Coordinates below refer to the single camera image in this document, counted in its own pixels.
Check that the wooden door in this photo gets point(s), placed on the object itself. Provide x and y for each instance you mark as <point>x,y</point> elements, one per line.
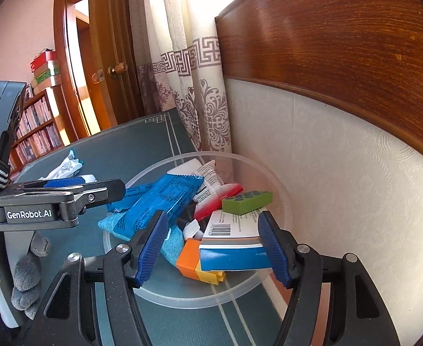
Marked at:
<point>114,25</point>

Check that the brass door knob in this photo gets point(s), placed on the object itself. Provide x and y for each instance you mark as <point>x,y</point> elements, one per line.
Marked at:
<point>119,69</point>

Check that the red box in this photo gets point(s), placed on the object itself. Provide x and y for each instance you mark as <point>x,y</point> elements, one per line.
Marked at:
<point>43,60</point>

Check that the white and red printed packet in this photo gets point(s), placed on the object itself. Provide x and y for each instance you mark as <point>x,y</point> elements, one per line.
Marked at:
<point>208,183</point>

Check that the wooden door frame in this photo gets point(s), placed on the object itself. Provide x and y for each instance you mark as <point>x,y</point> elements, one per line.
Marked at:
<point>60,43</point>

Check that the green box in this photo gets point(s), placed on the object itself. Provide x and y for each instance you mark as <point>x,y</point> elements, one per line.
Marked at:
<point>47,68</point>
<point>48,76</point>

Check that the blue snack packet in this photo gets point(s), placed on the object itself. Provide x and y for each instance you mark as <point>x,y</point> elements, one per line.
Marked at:
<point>161,198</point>
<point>132,193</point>

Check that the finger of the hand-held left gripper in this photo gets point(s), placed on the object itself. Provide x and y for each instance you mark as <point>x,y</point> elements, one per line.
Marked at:
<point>108,189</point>
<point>67,181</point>

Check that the patterned beige curtain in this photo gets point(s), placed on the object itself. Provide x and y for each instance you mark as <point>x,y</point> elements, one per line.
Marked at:
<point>190,61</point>

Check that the white medicine box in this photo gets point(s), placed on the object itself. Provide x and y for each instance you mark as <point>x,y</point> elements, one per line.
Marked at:
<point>233,256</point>

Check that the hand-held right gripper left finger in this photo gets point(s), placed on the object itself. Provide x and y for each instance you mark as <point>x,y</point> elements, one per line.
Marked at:
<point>150,249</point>

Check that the person's left hand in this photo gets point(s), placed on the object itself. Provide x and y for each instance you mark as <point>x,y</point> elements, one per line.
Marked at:
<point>25,272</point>

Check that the orange toy block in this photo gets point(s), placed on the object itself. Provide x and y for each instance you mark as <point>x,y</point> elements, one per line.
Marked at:
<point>188,259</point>

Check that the white and blue crumpled wrapper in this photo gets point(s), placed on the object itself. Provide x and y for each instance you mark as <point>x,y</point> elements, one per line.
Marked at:
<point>65,165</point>

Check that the clear plastic bowl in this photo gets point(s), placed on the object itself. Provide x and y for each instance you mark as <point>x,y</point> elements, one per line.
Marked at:
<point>182,295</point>

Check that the teal cloth pouch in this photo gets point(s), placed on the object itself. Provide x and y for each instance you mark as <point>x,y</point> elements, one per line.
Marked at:
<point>112,223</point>

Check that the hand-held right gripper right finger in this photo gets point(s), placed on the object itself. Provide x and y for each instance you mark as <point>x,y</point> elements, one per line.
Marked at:
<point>274,250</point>

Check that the green dotted block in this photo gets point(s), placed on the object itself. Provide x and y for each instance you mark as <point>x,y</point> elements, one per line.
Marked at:
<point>247,202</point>

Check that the wooden bed headboard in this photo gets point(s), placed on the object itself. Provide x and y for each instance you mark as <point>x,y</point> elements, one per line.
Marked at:
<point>341,61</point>

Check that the beige box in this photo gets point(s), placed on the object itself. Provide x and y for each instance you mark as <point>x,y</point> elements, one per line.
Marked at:
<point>47,83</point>

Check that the wooden bookshelf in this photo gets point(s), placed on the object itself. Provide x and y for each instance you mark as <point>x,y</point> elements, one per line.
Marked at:
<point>40,133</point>

